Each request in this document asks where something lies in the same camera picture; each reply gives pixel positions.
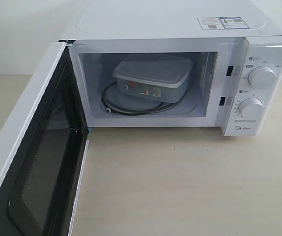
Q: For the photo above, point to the clear plastic food container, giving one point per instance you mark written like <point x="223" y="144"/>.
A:
<point x="158" y="77"/>

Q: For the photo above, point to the white microwave door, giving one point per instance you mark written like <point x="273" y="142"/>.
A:
<point x="43" y="145"/>

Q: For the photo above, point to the glass microwave turntable plate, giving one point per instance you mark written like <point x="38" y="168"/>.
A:
<point x="119" y="103"/>

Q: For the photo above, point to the white Midea microwave oven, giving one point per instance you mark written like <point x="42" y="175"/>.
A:
<point x="105" y="32"/>

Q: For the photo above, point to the lower white timer knob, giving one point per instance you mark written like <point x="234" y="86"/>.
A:
<point x="251" y="107"/>

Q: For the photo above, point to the warning label sticker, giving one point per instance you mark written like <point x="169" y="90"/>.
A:
<point x="222" y="23"/>

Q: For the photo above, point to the upper white power knob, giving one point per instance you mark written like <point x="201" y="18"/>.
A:
<point x="261" y="77"/>

